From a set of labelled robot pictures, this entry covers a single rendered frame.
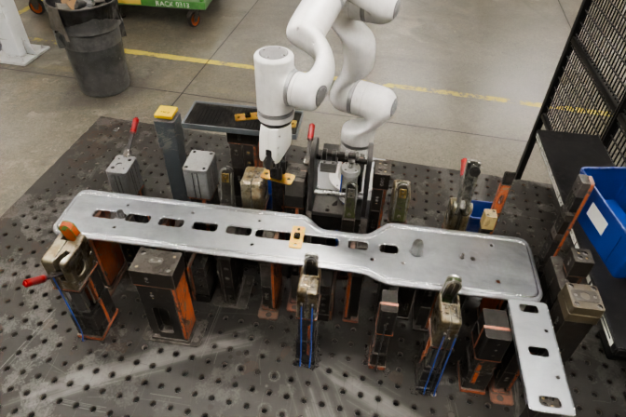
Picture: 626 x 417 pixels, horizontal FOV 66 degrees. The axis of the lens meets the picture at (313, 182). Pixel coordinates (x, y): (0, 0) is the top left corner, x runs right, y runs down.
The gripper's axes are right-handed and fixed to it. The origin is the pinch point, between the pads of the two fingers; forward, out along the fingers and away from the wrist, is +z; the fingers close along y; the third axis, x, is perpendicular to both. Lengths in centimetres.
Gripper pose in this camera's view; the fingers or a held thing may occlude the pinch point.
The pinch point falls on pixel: (278, 168)
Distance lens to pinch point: 122.1
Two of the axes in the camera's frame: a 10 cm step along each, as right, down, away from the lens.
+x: 9.4, 2.3, -2.3
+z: -0.2, 7.5, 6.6
